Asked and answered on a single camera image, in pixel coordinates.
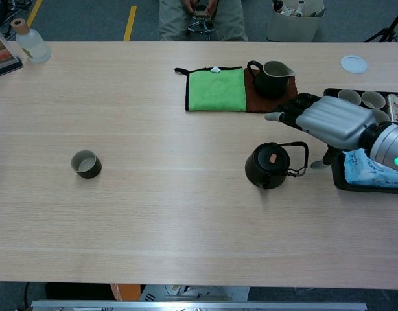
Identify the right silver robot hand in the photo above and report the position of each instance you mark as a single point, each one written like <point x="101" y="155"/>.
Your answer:
<point x="335" y="120"/>

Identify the dark teacup beige inside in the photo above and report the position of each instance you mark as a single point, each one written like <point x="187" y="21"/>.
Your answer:
<point x="88" y="170"/>

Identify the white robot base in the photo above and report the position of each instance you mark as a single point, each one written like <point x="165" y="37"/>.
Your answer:
<point x="192" y="293"/>

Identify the small beige teacup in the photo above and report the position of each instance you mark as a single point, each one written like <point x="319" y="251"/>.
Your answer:
<point x="373" y="99"/>
<point x="382" y="116"/>
<point x="348" y="94"/>

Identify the blue wet wipes pack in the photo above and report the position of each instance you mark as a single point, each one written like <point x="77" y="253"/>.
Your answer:
<point x="361" y="171"/>

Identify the white round lid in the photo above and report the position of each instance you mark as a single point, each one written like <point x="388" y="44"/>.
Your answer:
<point x="354" y="64"/>

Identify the black plastic tray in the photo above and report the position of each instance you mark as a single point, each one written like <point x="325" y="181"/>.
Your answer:
<point x="336" y="179"/>

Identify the brown cloth mat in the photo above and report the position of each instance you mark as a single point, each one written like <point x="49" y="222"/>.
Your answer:
<point x="267" y="105"/>

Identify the black pitcher beige inside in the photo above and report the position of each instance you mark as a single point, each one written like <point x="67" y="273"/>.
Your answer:
<point x="270" y="87"/>

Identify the black tripod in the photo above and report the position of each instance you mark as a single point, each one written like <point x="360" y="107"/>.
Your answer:
<point x="385" y="32"/>

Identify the beige storage bin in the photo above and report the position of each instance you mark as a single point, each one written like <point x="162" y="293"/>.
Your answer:
<point x="293" y="27"/>

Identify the green cloth black trim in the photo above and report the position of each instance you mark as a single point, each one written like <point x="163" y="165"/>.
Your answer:
<point x="215" y="90"/>

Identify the metal chair base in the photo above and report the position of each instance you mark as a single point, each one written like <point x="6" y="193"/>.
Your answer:
<point x="199" y="26"/>

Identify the dark handheld phone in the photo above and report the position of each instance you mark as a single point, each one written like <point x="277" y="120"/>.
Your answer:
<point x="202" y="13"/>

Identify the person in khaki trousers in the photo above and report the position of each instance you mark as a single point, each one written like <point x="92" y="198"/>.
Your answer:
<point x="173" y="22"/>

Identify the orange object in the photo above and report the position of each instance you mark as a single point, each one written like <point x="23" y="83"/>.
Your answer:
<point x="127" y="291"/>

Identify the glass bottle wooden cap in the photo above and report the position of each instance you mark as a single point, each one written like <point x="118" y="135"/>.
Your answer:
<point x="33" y="47"/>

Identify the aluminium rail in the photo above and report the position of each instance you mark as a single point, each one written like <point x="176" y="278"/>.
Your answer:
<point x="199" y="306"/>

